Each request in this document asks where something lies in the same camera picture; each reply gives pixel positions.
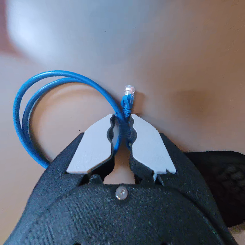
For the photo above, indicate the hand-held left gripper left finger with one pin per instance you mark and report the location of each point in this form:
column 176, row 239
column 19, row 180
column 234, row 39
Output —
column 93, row 147

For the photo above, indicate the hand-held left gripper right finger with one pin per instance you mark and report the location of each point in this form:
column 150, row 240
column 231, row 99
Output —
column 151, row 149

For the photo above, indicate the dark knit cloth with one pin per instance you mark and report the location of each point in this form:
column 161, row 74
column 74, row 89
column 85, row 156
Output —
column 220, row 181

